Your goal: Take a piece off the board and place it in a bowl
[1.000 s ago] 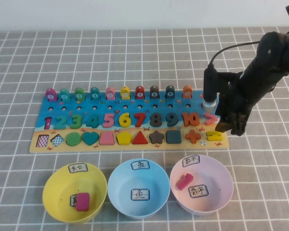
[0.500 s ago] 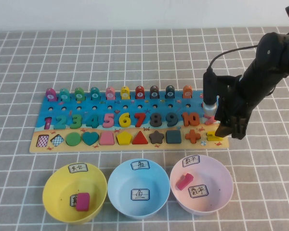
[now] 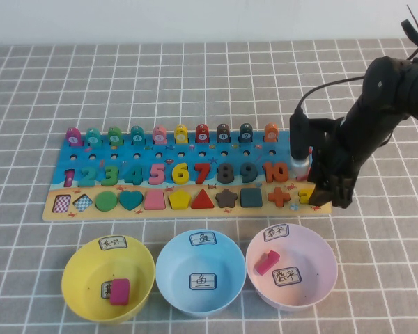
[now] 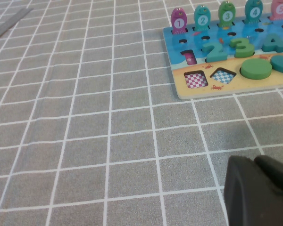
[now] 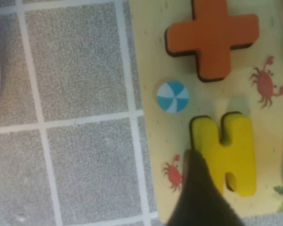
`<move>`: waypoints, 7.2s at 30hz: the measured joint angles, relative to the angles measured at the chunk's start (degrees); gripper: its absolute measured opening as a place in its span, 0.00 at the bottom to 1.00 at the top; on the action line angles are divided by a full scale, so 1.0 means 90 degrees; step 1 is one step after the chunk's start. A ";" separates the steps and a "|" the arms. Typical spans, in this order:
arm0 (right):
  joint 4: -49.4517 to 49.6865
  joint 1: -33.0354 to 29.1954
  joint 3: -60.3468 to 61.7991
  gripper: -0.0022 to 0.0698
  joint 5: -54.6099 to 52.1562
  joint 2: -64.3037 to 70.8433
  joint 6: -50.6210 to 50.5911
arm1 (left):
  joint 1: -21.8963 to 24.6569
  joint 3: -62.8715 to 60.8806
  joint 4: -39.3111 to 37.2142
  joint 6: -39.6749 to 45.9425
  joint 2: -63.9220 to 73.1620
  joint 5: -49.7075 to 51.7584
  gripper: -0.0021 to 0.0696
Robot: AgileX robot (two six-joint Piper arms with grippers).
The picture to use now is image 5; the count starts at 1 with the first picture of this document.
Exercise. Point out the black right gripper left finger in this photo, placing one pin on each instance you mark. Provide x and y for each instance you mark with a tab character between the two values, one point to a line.
198	200

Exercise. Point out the colourful wooden puzzle board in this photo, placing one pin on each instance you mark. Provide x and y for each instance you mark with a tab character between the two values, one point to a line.
155	47

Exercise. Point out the orange plus sign piece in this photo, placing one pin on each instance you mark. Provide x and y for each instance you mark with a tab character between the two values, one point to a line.
212	40

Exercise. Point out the grey checked tablecloth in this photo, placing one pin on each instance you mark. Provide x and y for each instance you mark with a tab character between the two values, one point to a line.
73	70

